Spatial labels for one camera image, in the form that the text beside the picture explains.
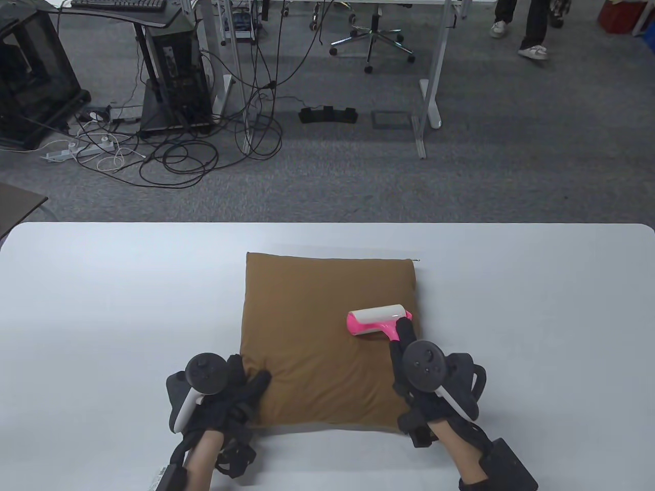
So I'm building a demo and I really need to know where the white cable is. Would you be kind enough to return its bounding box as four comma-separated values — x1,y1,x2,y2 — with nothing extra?
97,146,146,172

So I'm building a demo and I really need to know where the black keyboard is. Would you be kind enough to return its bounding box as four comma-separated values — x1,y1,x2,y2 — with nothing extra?
71,0,168,12

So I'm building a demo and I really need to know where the red box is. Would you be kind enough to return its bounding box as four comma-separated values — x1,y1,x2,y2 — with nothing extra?
598,0,649,34

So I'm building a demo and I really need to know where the office chair with chrome base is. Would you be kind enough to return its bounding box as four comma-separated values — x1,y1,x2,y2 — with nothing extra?
329,0,416,75

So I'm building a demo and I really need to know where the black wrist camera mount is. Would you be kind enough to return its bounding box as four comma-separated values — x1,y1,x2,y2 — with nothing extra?
398,414,436,449
215,435,256,479

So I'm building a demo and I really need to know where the black computer tower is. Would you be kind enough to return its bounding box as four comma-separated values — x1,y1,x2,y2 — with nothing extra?
146,26,213,128

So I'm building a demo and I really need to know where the brown square pillow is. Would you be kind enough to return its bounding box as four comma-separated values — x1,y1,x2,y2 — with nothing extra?
241,252,416,435

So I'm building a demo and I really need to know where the white desk leg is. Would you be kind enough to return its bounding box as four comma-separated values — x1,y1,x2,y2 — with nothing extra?
419,0,461,129
194,0,234,119

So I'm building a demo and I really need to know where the black desk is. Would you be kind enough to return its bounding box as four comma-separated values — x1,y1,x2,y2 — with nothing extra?
32,0,215,140

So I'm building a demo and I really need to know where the pink lint roller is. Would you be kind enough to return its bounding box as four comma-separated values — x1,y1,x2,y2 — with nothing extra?
347,303,412,342

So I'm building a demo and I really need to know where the silver aluminium rail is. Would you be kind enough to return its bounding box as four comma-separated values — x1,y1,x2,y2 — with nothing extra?
411,115,427,160

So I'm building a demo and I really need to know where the black glass computer case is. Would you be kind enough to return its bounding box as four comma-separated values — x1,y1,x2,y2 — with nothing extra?
0,8,92,150

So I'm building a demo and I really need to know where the black foot pedal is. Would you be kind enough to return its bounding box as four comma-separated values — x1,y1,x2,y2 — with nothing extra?
299,106,358,124

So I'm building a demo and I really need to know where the white shelf frame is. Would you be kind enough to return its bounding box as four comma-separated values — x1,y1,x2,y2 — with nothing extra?
631,0,655,37

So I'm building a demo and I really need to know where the black wrist box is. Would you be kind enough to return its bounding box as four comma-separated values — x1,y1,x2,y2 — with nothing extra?
478,438,539,491

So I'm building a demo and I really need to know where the silver aluminium post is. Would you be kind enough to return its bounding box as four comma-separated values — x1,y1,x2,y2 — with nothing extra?
220,0,252,154

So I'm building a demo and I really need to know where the black box with white label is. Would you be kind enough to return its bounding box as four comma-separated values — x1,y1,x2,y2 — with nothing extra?
151,463,187,491

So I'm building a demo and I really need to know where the person's right forearm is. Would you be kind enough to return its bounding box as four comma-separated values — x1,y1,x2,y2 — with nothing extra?
430,417,487,491

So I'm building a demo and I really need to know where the person's left forearm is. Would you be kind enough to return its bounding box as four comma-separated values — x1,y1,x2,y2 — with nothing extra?
184,430,226,491

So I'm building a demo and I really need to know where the person's left hand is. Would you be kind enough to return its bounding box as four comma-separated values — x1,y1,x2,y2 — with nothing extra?
166,354,272,440

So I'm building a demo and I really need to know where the tangle of black cables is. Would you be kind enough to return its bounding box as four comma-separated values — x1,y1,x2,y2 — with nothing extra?
56,0,333,189

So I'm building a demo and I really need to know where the chrome chair base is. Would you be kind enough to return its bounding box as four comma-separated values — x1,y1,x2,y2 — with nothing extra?
309,0,357,30

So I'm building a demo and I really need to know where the black and white controller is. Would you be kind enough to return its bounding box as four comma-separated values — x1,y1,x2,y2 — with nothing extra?
170,354,228,434
402,341,479,422

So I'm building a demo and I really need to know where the grey power strip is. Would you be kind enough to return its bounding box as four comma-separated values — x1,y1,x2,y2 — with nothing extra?
77,105,143,123

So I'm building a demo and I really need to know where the white power strip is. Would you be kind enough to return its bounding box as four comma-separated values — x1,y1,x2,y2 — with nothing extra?
41,138,116,163

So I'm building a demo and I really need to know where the person's right hand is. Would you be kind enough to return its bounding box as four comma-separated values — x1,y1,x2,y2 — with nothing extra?
389,317,487,425

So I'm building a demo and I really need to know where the dark brown table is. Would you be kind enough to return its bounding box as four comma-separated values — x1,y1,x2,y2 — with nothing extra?
0,183,49,241

